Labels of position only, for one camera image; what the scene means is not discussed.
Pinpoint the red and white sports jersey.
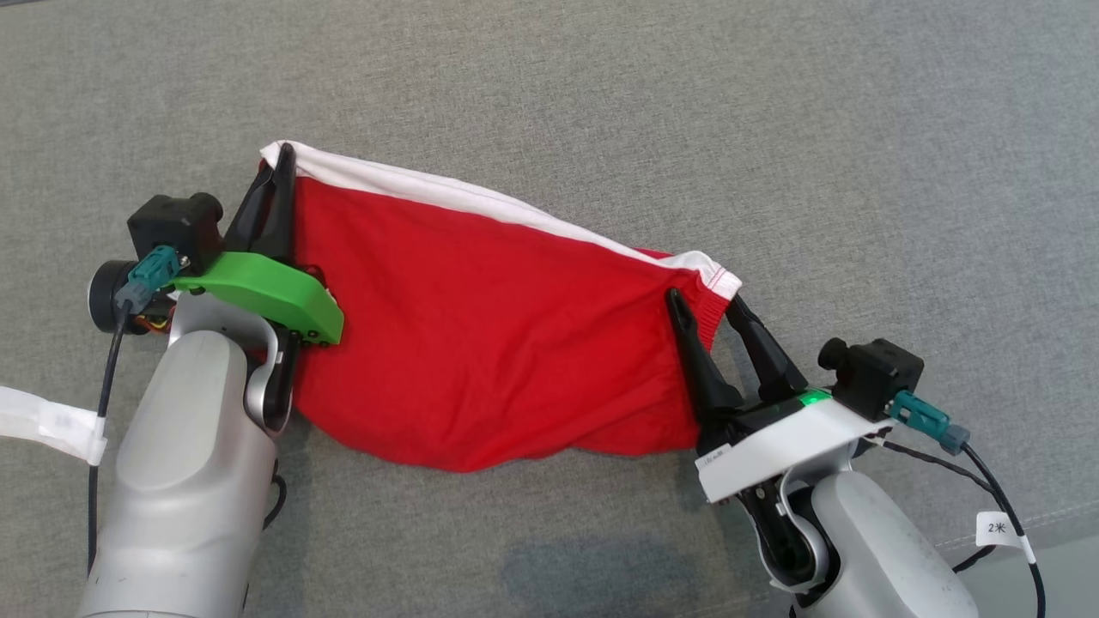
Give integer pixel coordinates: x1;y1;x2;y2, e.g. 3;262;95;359
258;139;744;476

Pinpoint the small printed white cable tag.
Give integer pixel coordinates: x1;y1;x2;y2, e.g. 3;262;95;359
975;510;1038;564

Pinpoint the wide white cable tag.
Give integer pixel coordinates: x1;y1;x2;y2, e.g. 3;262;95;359
0;385;109;467

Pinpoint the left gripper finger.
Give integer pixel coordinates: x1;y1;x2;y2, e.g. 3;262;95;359
224;163;280;256
252;142;298;264

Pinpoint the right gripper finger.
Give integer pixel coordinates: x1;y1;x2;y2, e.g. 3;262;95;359
726;294;810;405
665;288;745;424

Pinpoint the left arm cable teal plug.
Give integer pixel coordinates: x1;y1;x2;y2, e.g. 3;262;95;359
86;245;181;576

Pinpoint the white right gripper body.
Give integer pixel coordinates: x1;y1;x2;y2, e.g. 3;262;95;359
694;388;896;505

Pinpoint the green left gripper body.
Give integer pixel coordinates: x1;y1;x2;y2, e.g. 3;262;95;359
88;251;345;348

